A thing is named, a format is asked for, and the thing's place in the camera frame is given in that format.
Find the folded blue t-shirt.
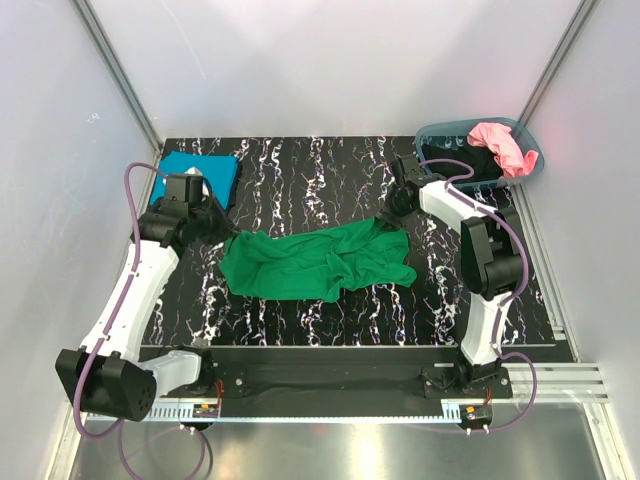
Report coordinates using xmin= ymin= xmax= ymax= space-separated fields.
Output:
xmin=159 ymin=151 xmax=241 ymax=210

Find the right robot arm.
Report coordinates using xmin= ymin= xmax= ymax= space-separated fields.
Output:
xmin=379 ymin=156 xmax=529 ymax=397

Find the slotted cable duct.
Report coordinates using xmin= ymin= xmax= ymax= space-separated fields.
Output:
xmin=144 ymin=397 xmax=466 ymax=425

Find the blue plastic basket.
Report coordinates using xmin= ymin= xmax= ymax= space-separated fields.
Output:
xmin=414 ymin=117 xmax=544 ymax=191

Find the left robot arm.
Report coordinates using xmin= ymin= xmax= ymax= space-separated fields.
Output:
xmin=55 ymin=171 xmax=237 ymax=422

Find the black t-shirt in basket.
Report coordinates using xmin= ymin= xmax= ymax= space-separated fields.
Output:
xmin=422 ymin=143 xmax=503 ymax=182

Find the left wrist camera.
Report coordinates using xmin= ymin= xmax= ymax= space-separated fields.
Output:
xmin=185 ymin=166 xmax=213 ymax=199

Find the pink t-shirt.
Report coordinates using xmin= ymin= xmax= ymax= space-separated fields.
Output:
xmin=467 ymin=122 xmax=539 ymax=178

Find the green t-shirt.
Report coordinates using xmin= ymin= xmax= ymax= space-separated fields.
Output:
xmin=219 ymin=217 xmax=417 ymax=302

